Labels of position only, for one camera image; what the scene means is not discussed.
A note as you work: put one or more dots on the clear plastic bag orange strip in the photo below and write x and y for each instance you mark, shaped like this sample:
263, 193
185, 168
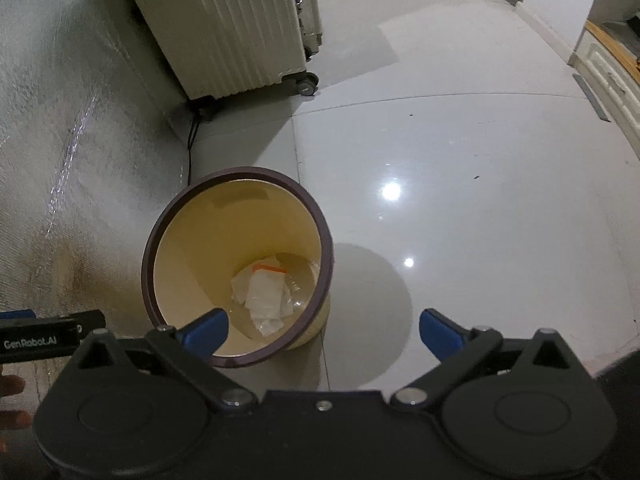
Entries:
267, 292

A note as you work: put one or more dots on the white cabinet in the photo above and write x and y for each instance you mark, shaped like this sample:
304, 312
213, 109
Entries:
612, 70

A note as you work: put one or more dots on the person's left hand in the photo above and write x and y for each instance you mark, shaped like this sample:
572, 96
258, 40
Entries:
12, 385

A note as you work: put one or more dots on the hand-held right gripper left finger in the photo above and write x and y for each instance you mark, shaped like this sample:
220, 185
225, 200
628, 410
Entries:
206, 332

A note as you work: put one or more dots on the beige trash bin brown rim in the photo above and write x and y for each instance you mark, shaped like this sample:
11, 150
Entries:
200, 240

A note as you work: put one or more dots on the silver foil mat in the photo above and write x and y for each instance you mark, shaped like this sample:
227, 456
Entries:
75, 160

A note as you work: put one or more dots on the cream ribbed suitcase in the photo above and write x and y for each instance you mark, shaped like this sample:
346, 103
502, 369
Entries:
220, 25

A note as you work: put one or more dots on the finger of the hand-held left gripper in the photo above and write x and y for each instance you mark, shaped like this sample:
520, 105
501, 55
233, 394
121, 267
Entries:
15, 315

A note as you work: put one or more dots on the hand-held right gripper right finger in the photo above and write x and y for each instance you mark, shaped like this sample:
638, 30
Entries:
440, 332

